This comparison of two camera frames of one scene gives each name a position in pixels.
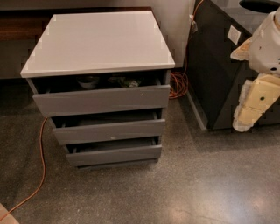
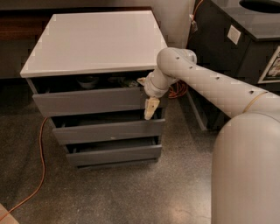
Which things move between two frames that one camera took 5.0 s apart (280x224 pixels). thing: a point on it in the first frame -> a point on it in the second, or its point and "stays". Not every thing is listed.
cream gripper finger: [243, 52] -> [143, 80]
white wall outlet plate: [234, 35] stays
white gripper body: [264, 49] -> [151, 87]
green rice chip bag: [124, 81] stays
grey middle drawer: [108, 126] stays
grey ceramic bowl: [87, 81] stays
